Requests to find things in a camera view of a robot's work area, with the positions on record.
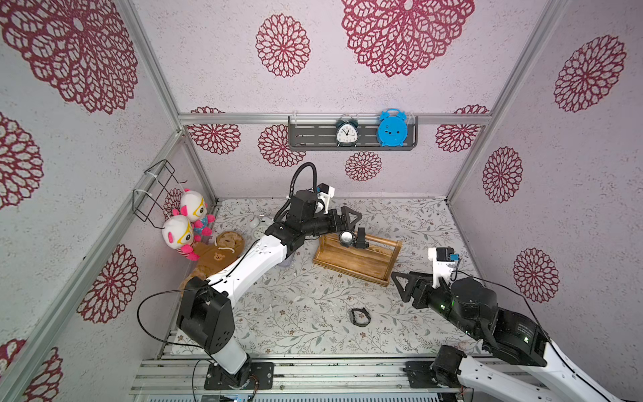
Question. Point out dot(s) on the white pink plush doll front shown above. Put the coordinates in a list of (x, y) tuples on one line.
[(178, 234)]

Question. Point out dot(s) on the white pink plush doll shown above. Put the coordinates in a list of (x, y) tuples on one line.
[(194, 207), (178, 234)]

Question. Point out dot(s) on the grey wall shelf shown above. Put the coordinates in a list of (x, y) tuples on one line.
[(322, 137)]

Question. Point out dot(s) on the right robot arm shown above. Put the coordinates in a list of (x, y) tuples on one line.
[(507, 335)]

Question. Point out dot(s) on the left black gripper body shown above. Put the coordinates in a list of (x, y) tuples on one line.
[(330, 224)]

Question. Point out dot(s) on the white pink plush doll back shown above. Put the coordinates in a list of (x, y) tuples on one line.
[(194, 207)]

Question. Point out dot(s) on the wooden watch stand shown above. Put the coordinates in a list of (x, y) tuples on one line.
[(374, 264)]

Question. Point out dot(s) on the dark green alarm clock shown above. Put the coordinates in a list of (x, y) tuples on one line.
[(347, 134)]

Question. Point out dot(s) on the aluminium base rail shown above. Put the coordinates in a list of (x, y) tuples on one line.
[(291, 375)]

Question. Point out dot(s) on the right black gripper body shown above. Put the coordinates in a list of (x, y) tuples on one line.
[(425, 290)]

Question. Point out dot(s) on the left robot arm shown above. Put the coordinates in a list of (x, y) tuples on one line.
[(206, 310)]

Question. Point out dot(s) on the white alarm clock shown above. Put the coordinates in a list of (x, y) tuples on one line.
[(259, 221)]

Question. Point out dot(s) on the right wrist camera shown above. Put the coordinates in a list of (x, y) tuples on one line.
[(445, 263)]

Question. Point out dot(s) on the black watch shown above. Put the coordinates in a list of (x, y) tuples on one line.
[(346, 238), (361, 241), (360, 317)]

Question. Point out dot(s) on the black wire basket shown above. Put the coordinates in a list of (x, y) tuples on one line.
[(153, 204)]

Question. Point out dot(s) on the blue alarm clock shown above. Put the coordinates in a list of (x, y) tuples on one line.
[(392, 130)]

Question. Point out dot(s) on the brown teddy bear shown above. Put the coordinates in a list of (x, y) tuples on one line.
[(213, 258)]

